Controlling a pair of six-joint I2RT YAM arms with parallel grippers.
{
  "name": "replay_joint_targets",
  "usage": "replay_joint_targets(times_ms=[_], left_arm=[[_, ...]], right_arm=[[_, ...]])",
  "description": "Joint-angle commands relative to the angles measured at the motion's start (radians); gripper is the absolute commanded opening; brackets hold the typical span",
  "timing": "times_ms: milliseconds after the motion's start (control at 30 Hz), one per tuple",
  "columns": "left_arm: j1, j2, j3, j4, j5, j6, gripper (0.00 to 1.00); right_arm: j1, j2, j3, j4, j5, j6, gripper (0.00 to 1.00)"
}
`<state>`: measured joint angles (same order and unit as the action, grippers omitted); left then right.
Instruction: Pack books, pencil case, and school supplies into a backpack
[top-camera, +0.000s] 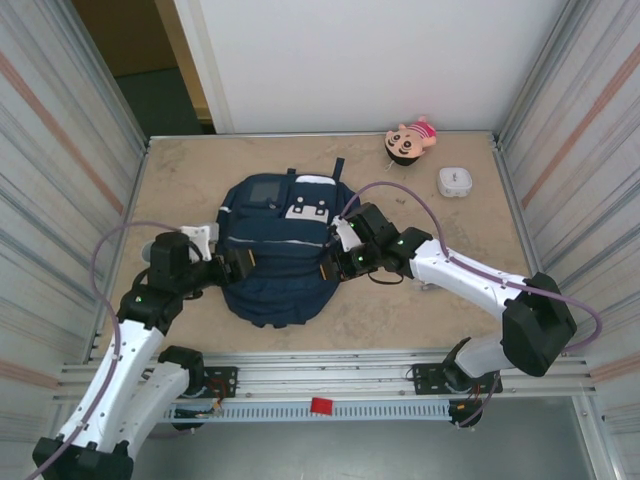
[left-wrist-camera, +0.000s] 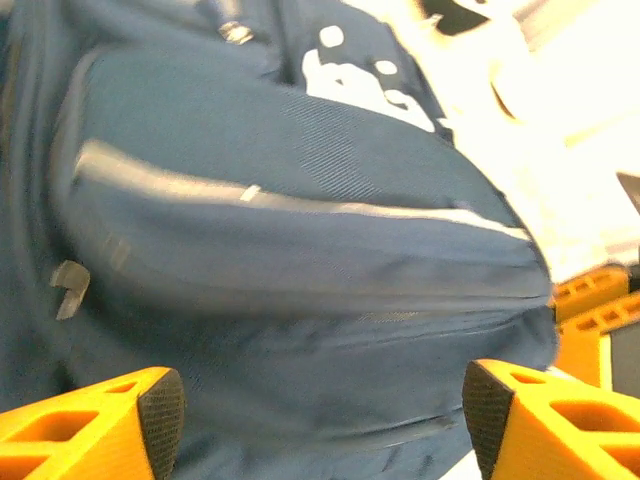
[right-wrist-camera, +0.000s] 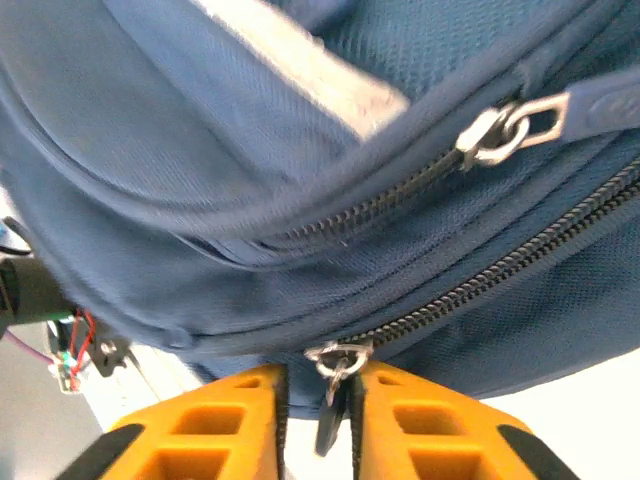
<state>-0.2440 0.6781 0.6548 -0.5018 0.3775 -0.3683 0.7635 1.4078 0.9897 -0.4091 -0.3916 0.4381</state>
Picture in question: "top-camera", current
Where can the navy blue backpack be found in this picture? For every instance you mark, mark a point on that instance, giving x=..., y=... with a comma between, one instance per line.
x=280, y=280

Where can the white door frame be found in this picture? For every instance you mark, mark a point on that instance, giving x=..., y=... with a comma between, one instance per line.
x=200, y=75

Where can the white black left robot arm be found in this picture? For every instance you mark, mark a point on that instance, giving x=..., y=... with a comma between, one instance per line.
x=130, y=360

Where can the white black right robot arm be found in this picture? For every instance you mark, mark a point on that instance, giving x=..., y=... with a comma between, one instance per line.
x=475, y=277

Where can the pink plush doll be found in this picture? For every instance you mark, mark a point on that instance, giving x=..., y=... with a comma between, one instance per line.
x=405, y=142

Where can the clear plastic supply box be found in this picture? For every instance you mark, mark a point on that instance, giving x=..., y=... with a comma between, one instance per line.
x=427, y=286

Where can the aluminium rail frame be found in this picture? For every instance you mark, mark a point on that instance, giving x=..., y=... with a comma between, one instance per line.
x=325, y=372

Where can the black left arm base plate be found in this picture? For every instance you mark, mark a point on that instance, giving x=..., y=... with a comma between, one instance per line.
x=225, y=375

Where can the small white box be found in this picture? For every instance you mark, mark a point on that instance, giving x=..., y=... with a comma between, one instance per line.
x=455, y=182

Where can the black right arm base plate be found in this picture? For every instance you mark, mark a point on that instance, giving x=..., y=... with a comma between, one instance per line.
x=425, y=375

